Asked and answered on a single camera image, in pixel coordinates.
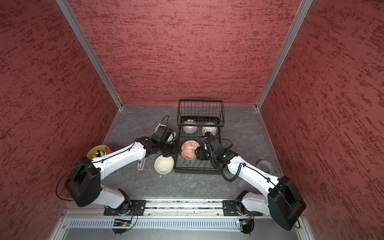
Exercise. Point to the markers in yellow cup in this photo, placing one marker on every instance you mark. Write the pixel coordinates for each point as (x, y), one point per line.
(102, 151)

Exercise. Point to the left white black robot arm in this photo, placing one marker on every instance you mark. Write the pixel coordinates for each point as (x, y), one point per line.
(84, 181)

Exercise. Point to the aluminium front rail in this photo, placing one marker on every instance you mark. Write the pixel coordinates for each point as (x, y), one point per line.
(158, 208)

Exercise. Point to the orange pattern bowl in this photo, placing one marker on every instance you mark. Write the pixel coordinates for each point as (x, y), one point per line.
(188, 149)

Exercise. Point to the black wire dish rack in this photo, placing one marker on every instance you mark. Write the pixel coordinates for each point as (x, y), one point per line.
(201, 111)

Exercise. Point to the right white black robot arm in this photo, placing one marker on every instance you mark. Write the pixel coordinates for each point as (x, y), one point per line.
(277, 197)

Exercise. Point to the yellow cup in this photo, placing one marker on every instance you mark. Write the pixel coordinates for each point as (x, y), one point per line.
(91, 153)

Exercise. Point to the blue triangle pattern bowl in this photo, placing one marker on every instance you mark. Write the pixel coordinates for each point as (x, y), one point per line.
(210, 127)

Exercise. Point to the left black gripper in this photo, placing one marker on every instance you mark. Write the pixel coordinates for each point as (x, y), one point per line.
(175, 150)

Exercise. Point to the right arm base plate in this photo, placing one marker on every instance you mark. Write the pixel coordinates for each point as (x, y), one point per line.
(229, 207)

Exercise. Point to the grey tape roll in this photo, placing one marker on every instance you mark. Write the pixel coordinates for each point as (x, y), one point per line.
(265, 166)

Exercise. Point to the pink striped bowl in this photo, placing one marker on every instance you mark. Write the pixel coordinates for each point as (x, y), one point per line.
(190, 126)

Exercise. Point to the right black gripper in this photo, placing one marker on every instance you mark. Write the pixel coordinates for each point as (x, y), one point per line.
(200, 155)

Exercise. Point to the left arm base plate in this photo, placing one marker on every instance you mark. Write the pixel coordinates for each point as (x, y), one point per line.
(136, 207)

